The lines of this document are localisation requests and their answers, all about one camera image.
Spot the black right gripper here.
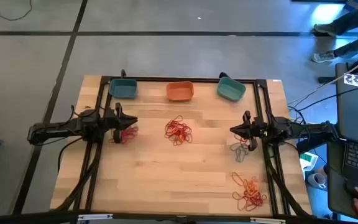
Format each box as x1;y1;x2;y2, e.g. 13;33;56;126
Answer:
230;111;265;152

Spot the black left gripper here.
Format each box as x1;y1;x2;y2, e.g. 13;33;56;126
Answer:
104;102;139;144

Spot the small red rubber band cluster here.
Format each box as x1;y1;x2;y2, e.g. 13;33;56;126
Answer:
234;133;250;146

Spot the red rubber band pile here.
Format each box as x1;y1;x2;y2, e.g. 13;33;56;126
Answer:
109;124;139;144

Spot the mixed red orange band pile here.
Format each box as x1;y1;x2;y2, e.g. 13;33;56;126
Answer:
163;115;193;147

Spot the grey rubber band cluster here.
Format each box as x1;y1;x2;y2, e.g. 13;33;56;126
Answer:
229;141;250;164

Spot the blue plastic basket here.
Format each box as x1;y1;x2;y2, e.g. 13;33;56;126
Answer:
109;78;139;100

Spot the green plastic basket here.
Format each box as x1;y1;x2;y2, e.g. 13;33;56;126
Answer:
216;76;247;103

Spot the orange plastic basket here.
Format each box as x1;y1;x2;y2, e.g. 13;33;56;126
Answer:
165;81;195;102

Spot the large orange red band pile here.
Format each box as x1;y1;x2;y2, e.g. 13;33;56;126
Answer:
231;171;268;213

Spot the green white box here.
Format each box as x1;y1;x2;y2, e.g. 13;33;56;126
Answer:
299;151;319;172

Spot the white mug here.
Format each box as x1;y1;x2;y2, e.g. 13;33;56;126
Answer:
306;172;327;190

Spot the person's shoe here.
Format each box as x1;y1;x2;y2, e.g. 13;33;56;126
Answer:
313;23;338;38
311;50;337;64

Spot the grey side table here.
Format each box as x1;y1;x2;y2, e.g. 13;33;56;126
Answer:
336;62;358;141

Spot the white rod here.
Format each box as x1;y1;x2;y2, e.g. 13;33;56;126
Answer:
318;49;358;86

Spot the white printed label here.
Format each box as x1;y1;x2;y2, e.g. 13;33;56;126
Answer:
343;73;358;88

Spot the black computer mouse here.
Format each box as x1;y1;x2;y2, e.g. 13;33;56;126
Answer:
344;180;358;203

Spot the black rig crossbar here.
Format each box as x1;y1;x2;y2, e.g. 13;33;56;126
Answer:
0;211;358;224

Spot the person's leg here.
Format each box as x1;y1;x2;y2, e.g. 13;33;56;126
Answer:
333;27;358;58
331;2;358;35

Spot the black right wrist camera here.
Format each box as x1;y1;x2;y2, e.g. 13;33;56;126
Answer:
253;118;272;138

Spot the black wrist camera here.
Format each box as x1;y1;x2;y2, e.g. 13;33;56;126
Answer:
253;118;272;138
84;108;105;127

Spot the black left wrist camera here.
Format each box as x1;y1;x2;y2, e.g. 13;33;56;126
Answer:
84;108;105;127

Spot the black cable bundle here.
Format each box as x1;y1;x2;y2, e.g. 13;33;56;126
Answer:
55;141;101;212
265;146;311;218

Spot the black aluminium table frame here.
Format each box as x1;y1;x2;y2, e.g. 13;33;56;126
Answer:
71;75;291;218

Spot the black floor cable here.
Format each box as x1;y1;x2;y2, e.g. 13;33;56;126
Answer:
287;86;358;125

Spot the silver bracket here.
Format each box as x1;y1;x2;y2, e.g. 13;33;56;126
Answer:
77;213;114;222
249;217;286;224

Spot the yellow tipped floor cable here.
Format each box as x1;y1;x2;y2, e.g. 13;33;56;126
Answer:
0;0;33;22

